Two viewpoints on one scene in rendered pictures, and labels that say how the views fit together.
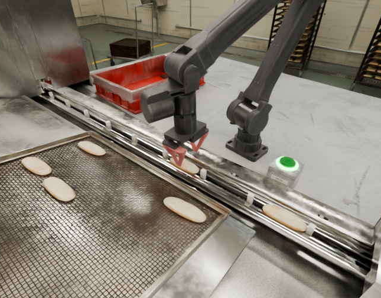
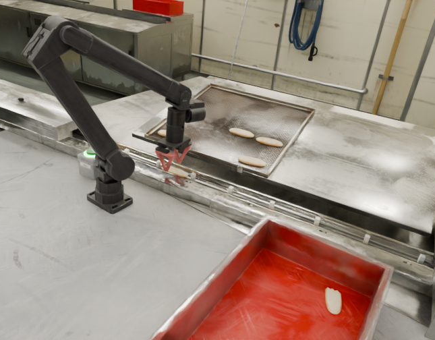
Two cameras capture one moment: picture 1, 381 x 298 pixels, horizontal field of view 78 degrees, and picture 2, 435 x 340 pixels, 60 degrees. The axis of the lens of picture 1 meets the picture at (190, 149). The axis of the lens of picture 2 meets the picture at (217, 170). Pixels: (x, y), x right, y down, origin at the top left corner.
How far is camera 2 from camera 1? 165 cm
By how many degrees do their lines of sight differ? 113
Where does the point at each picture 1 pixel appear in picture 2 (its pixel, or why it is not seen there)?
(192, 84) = not seen: hidden behind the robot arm
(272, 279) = (125, 141)
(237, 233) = (141, 131)
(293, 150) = (55, 200)
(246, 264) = (136, 144)
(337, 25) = not seen: outside the picture
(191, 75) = not seen: hidden behind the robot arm
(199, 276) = (160, 117)
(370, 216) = (42, 158)
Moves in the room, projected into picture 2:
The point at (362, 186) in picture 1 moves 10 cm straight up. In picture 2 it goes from (22, 173) to (17, 146)
